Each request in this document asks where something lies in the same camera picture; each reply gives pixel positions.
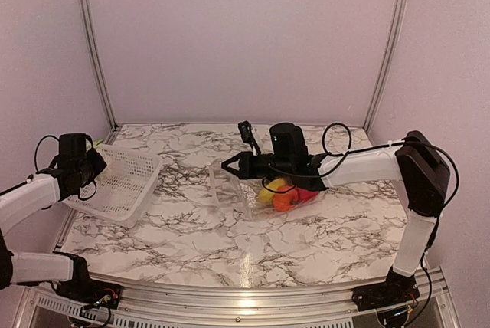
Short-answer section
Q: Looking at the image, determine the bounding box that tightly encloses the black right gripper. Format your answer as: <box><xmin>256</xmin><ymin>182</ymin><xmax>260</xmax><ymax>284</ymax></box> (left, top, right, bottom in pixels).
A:
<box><xmin>220</xmin><ymin>151</ymin><xmax>293</xmax><ymax>180</ymax></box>

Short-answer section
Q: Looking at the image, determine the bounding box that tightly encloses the clear zip top bag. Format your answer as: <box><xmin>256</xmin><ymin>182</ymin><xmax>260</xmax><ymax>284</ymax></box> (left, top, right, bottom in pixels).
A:
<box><xmin>207</xmin><ymin>160</ymin><xmax>322</xmax><ymax>221</ymax></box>

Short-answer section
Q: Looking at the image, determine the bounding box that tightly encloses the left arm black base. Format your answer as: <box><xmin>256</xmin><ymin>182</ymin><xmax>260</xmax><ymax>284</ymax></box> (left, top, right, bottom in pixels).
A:
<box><xmin>55</xmin><ymin>251</ymin><xmax>122</xmax><ymax>309</ymax></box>

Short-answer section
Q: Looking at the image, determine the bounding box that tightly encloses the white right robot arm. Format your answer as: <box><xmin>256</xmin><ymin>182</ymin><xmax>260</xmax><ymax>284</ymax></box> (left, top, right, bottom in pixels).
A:
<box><xmin>221</xmin><ymin>121</ymin><xmax>460</xmax><ymax>303</ymax></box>

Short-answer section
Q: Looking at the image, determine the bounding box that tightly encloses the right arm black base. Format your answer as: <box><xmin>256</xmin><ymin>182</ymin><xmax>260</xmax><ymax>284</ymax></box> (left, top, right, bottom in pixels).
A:
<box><xmin>351</xmin><ymin>268</ymin><xmax>420</xmax><ymax>311</ymax></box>

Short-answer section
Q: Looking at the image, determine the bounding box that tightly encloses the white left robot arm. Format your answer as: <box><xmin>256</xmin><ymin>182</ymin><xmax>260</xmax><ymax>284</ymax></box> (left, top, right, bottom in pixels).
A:
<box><xmin>1</xmin><ymin>133</ymin><xmax>106</xmax><ymax>301</ymax></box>

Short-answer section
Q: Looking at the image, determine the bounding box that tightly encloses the yellow fake lemon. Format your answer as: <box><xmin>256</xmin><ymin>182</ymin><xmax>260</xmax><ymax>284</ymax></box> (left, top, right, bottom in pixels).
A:
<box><xmin>258</xmin><ymin>178</ymin><xmax>289</xmax><ymax>205</ymax></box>

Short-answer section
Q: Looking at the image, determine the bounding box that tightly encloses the orange fake carrot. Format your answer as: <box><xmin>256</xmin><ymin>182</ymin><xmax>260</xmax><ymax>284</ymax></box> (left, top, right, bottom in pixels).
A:
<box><xmin>273</xmin><ymin>185</ymin><xmax>299</xmax><ymax>212</ymax></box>

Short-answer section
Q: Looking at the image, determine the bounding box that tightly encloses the red fake pepper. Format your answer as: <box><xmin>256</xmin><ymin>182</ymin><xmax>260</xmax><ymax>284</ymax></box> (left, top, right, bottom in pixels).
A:
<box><xmin>295</xmin><ymin>188</ymin><xmax>319</xmax><ymax>204</ymax></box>

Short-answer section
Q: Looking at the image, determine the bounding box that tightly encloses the white perforated plastic basket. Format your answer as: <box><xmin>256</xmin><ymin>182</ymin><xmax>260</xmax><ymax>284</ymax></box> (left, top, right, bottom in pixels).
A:
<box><xmin>63</xmin><ymin>144</ymin><xmax>163</xmax><ymax>228</ymax></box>

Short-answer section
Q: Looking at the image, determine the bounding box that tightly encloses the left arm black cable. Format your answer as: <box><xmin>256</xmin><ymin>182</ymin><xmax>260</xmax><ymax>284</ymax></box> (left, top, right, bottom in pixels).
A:
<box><xmin>0</xmin><ymin>135</ymin><xmax>99</xmax><ymax>210</ymax></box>

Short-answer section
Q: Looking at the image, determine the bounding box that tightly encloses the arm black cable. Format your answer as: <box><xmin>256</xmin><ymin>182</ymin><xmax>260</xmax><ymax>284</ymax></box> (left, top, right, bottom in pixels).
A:
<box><xmin>260</xmin><ymin>123</ymin><xmax>460</xmax><ymax>229</ymax></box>
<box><xmin>0</xmin><ymin>135</ymin><xmax>99</xmax><ymax>210</ymax></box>

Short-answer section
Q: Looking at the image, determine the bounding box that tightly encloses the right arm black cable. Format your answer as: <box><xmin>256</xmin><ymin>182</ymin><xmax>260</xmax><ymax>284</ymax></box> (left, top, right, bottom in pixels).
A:
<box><xmin>260</xmin><ymin>123</ymin><xmax>460</xmax><ymax>229</ymax></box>

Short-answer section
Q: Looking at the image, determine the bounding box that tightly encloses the aluminium front rail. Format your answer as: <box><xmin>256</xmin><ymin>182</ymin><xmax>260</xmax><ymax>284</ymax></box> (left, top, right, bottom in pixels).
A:
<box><xmin>2</xmin><ymin>267</ymin><xmax>462</xmax><ymax>327</ymax></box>

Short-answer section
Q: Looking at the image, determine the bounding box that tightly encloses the left aluminium corner post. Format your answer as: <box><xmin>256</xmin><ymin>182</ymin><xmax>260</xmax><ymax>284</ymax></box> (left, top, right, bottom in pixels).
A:
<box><xmin>79</xmin><ymin>0</ymin><xmax>118</xmax><ymax>132</ymax></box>

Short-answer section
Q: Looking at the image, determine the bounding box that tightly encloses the aluminium corner post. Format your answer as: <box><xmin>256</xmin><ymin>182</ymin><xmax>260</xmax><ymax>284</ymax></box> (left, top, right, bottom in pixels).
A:
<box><xmin>79</xmin><ymin>0</ymin><xmax>118</xmax><ymax>132</ymax></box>
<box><xmin>363</xmin><ymin>0</ymin><xmax>407</xmax><ymax>133</ymax></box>

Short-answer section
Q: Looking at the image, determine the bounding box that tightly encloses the right aluminium corner post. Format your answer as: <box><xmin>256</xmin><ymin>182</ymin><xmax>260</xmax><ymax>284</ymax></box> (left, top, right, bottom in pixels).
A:
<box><xmin>363</xmin><ymin>0</ymin><xmax>407</xmax><ymax>133</ymax></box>

